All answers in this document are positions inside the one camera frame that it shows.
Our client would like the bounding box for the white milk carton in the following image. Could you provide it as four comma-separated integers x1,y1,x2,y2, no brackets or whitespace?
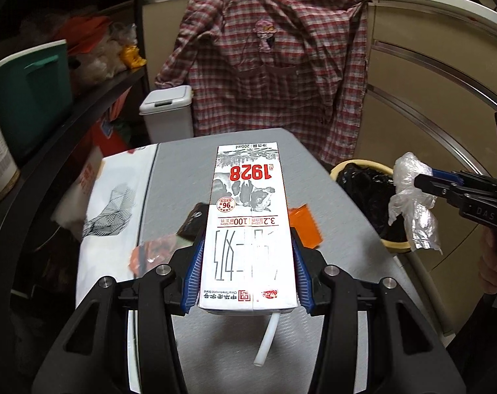
198,142,300,316

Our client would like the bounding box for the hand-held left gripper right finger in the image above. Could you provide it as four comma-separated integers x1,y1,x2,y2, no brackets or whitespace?
290,232,466,394

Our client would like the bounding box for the orange packet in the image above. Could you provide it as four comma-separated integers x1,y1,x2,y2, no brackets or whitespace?
289,204,324,251

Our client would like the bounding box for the steel cabinet handle strip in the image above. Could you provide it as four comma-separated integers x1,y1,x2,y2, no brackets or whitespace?
367,86,491,181
374,41,497,111

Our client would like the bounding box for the red plaid shirt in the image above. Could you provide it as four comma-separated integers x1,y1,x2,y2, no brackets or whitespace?
155,0,369,165

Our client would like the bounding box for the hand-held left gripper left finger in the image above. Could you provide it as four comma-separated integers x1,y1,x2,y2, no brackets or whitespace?
31,230,206,394

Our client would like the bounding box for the green storage box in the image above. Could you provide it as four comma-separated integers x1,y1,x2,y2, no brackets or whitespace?
0,40,74,161

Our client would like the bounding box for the red printed package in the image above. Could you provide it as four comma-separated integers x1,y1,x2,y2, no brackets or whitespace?
84,90,130,161

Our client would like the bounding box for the black shelf rack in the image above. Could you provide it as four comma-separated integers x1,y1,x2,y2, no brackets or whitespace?
0,0,151,378

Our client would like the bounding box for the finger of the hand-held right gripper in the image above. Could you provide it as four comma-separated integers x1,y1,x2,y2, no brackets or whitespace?
431,168,466,186
413,173,452,201

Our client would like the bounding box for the beige kitchen cabinet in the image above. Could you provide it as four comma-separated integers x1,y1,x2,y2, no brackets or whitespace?
144,0,497,255

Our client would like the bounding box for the black bin liner bag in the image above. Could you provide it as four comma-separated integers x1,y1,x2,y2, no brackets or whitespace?
335,163,409,244

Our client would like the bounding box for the clear plastic bag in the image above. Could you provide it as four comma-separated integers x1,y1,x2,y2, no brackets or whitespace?
388,152,443,254

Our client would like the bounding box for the clear bag of pale food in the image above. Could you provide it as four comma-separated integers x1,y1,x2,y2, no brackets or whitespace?
78,25,138,83

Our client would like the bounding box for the white printed board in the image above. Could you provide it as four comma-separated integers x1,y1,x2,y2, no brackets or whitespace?
75,144,159,392

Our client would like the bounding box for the white drinking straw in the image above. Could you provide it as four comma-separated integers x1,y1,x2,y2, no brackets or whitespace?
253,312,283,368

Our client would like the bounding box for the orange plastic bag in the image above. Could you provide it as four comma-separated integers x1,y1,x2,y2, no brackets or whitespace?
66,15,112,56

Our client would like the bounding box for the dark brown wrapper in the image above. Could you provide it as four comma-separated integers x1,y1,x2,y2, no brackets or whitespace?
179,202,210,243

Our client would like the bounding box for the grey bucket with yellow rim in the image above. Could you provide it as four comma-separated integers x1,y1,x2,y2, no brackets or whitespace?
330,159,415,254

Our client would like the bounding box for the red foil wrapper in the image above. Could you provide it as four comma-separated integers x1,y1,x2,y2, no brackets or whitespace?
129,236,184,274

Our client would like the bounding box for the white lidded bin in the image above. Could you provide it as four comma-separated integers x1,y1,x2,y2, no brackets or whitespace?
139,85,194,145

